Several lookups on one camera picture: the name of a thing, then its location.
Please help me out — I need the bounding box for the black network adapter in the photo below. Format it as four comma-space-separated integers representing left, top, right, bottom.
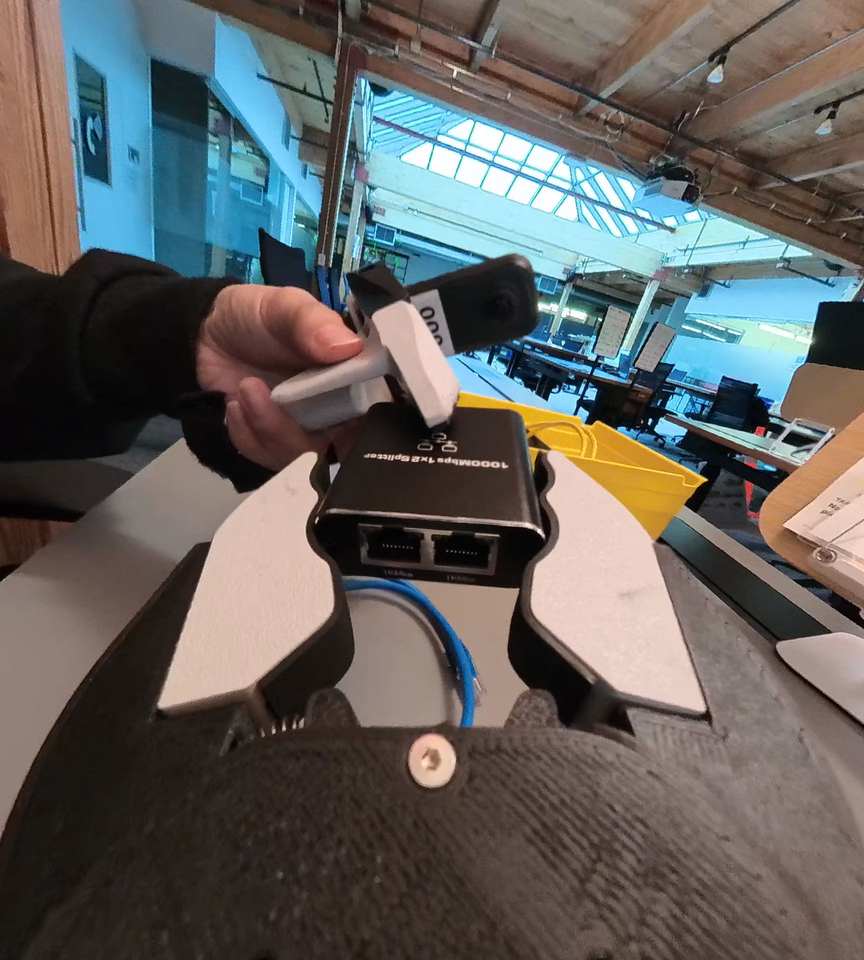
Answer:
312, 405, 547, 588

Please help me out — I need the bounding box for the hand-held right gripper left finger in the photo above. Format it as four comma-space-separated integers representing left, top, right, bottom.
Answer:
156, 452, 355, 719

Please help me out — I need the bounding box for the grey desk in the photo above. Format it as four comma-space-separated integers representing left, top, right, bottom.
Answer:
0, 352, 864, 960

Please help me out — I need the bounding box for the black monitor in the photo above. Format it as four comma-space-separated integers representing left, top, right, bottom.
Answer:
805, 300, 864, 375

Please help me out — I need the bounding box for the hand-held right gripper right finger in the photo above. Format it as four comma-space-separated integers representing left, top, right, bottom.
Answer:
508, 450, 709, 726

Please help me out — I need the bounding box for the black flat slab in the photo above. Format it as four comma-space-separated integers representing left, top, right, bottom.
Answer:
659, 508, 856, 642

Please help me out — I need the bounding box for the yellow plastic bin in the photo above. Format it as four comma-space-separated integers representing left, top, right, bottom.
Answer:
458, 391, 709, 543

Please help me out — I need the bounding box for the wooden post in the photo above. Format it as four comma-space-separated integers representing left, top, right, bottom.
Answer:
0, 0, 82, 275

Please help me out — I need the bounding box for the black office chair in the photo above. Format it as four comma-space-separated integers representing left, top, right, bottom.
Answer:
704, 375, 769, 432
623, 362, 678, 445

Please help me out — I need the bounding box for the person's left forearm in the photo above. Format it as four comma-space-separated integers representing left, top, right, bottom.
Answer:
0, 213, 277, 616

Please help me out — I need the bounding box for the person's left hand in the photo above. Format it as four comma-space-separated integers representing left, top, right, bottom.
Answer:
195, 283, 367, 471

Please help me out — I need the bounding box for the blue network cable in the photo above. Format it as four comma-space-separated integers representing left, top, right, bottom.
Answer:
342, 577, 478, 729

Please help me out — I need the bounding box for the yellow network cable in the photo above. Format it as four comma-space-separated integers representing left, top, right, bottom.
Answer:
528, 418, 599, 460

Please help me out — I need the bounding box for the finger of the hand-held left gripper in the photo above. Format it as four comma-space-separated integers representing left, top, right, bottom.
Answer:
369, 298, 462, 430

